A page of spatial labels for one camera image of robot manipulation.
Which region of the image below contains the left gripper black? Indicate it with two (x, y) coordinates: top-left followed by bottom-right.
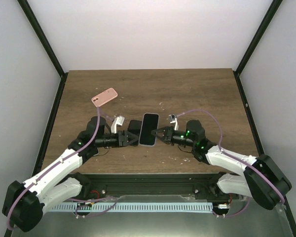
(96, 130), (140, 148)

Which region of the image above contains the black phone case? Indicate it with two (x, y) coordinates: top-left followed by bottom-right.
(127, 119), (142, 135)

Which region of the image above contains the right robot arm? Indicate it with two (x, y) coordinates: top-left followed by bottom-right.
(151, 120), (292, 210)

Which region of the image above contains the black frame post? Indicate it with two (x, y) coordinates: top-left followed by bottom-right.
(16, 0), (65, 76)
(235, 0), (284, 75)

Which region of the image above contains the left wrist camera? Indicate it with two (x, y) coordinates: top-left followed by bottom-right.
(111, 116), (125, 134)

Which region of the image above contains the right black frame post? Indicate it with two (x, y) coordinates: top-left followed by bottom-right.
(235, 0), (284, 75)

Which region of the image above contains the clear magsafe phone case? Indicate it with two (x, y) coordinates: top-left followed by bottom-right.
(139, 113), (160, 148)

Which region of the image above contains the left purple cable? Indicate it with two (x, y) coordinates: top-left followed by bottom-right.
(6, 107), (114, 231)

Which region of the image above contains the left black frame post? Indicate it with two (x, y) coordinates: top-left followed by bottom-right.
(16, 0), (65, 76)

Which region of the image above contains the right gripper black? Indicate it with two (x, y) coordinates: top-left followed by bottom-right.
(151, 126), (195, 147)

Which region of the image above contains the purple cable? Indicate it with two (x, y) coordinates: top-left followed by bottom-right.
(175, 110), (286, 218)
(6, 107), (114, 231)

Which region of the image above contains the pink phone case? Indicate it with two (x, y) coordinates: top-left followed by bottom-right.
(91, 88), (118, 107)

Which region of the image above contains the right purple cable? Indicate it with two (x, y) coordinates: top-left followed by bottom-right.
(175, 110), (286, 218)

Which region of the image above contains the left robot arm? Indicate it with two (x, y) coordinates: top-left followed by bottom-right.
(2, 116), (142, 232)

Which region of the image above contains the light blue cable duct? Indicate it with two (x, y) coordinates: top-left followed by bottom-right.
(50, 202), (213, 213)

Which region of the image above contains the black aluminium front rail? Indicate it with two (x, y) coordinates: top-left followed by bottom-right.
(60, 172), (226, 200)

